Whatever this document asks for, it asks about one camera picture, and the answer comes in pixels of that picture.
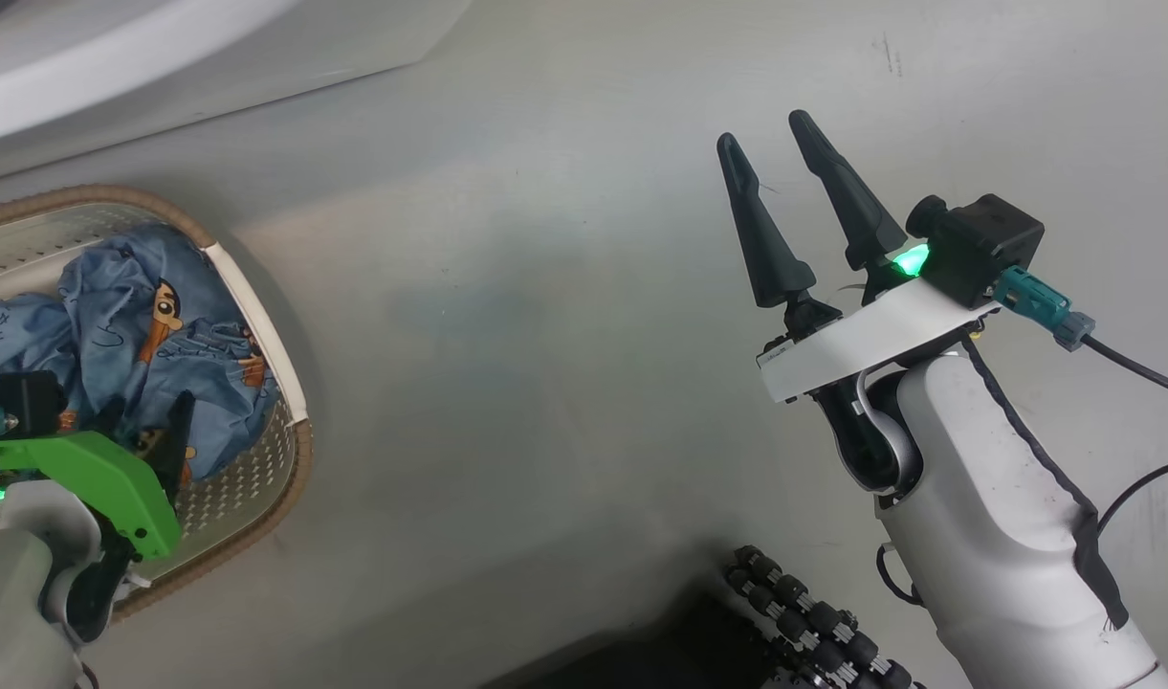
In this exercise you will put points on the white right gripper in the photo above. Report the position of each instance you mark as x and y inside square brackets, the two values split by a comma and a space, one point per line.
[870, 340]

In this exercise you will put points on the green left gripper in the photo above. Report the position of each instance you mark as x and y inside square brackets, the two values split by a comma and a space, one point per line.
[124, 483]

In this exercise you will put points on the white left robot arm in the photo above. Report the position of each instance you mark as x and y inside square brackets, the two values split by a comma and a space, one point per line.
[19, 593]

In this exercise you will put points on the cream perforated laundry basket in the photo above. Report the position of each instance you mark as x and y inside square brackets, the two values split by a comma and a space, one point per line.
[258, 478]

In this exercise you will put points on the white front-load washing machine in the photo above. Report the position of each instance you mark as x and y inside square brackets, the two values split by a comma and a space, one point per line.
[258, 67]

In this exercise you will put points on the black roller omni wheel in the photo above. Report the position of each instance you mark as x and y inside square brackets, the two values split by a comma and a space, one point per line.
[813, 622]

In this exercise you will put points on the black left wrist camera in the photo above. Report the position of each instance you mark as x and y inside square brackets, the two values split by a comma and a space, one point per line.
[19, 397]

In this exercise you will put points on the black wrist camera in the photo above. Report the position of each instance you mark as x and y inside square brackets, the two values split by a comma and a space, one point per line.
[980, 244]
[19, 397]

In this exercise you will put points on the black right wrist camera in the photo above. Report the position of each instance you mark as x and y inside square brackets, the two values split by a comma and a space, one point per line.
[980, 244]

